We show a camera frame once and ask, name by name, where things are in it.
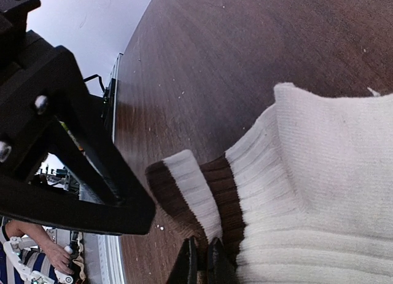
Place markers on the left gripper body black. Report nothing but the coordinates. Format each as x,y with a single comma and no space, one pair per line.
21,49

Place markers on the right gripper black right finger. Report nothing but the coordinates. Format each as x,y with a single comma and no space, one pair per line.
219,269

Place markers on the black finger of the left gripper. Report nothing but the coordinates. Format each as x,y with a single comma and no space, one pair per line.
46,108

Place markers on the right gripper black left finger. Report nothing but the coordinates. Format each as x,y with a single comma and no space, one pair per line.
185,268

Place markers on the cream sock brown trim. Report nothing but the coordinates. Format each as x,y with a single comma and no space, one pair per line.
305,196

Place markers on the person in striped shirt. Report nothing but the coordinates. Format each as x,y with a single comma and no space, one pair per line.
50,258

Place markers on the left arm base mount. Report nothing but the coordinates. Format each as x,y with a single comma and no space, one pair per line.
108,99

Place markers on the aluminium front rail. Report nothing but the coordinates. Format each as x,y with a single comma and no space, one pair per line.
103,259

